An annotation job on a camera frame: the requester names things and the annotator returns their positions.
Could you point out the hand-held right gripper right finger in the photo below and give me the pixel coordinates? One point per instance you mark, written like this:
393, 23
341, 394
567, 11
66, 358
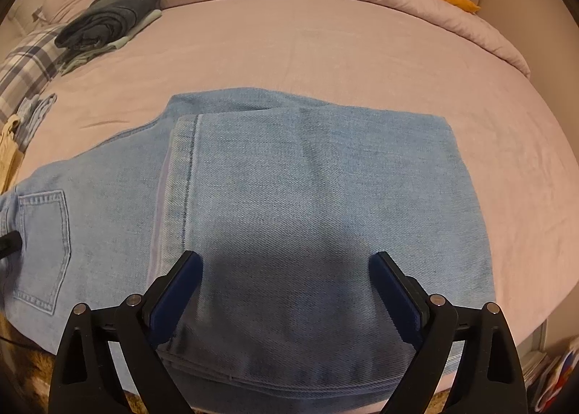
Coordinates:
398, 301

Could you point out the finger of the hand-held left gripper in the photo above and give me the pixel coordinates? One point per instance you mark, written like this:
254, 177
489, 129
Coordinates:
9, 244

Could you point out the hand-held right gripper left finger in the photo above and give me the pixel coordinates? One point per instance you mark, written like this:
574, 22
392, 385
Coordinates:
178, 296

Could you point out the light blue denim pants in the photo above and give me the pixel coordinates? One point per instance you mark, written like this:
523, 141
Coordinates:
316, 197

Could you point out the cream cartoon print garment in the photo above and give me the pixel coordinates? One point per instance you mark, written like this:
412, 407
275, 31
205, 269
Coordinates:
9, 156

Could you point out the light blue striped garment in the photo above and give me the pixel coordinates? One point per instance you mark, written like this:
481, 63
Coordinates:
38, 112

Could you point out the stack of magazines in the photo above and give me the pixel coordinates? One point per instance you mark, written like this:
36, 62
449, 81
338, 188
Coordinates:
556, 378

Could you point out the plaid pillow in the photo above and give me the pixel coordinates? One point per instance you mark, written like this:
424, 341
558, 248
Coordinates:
27, 61

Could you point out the folded pale green garment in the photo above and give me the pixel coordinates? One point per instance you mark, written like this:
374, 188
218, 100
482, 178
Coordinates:
115, 44

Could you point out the bed with lilac sheet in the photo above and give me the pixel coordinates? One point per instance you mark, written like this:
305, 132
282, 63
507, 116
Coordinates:
362, 70

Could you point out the cream pillow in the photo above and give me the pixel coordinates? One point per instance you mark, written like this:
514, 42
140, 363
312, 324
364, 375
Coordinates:
27, 7

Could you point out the folded dark blue jeans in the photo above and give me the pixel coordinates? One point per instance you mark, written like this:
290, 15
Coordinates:
117, 7

